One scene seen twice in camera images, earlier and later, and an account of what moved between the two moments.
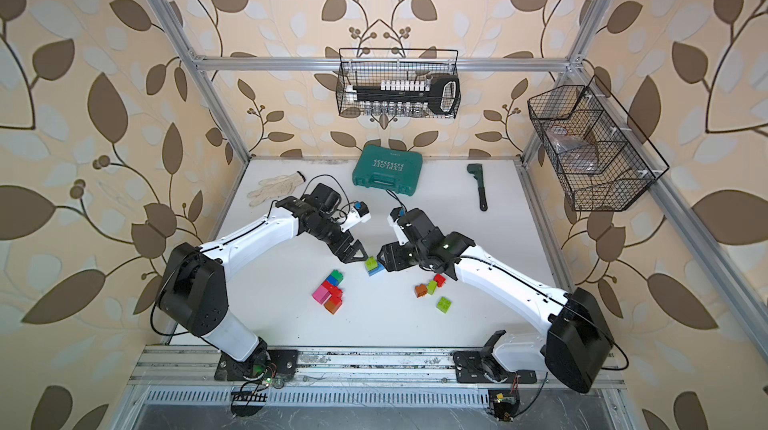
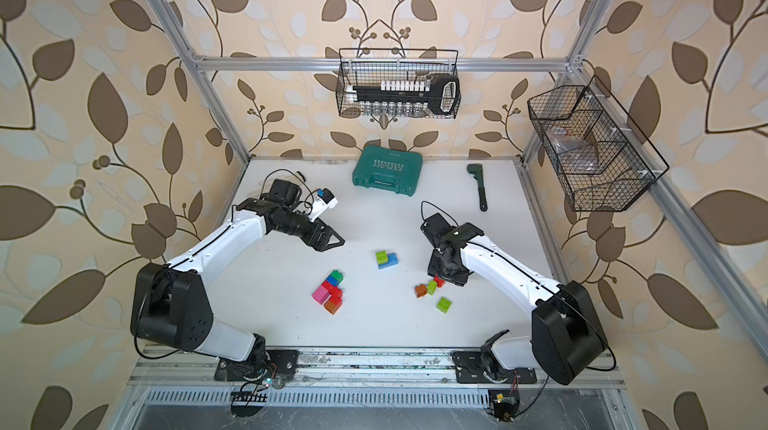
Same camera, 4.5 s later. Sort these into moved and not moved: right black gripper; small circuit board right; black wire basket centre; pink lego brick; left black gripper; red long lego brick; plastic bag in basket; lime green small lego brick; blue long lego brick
Moved: right black gripper; left black gripper; blue long lego brick
Not moved: small circuit board right; lime green small lego brick; red long lego brick; pink lego brick; black wire basket centre; plastic bag in basket
